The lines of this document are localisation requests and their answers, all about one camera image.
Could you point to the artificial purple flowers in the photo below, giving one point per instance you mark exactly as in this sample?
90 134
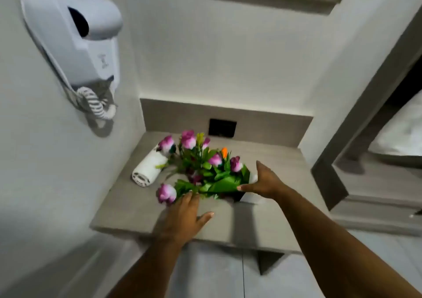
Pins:
224 184

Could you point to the person's left forearm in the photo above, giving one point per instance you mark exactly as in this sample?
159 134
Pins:
148 271

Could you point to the white cylindrical dispenser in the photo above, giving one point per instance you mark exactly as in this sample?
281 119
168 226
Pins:
146 171

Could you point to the white wall-mounted hair dryer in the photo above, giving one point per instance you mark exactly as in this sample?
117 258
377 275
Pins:
66 50

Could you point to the grey wooden table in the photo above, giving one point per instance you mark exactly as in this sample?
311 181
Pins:
132 205

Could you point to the grey wooden back panel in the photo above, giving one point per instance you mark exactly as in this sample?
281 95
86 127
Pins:
171 116

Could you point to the white bedding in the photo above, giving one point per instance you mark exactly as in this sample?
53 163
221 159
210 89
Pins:
402 133

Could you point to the black wall socket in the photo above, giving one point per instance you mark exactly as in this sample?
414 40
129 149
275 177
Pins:
222 128

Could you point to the person's left hand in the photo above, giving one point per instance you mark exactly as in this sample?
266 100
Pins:
181 218

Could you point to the person's right hand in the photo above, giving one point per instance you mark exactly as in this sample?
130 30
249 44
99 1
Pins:
267 184

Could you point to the grey wooden platform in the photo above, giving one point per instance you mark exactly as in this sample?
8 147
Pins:
379 209

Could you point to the person's right forearm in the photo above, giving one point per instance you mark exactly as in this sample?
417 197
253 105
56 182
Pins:
329 251

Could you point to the orange tiger toy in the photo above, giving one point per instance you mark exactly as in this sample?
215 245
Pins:
224 152

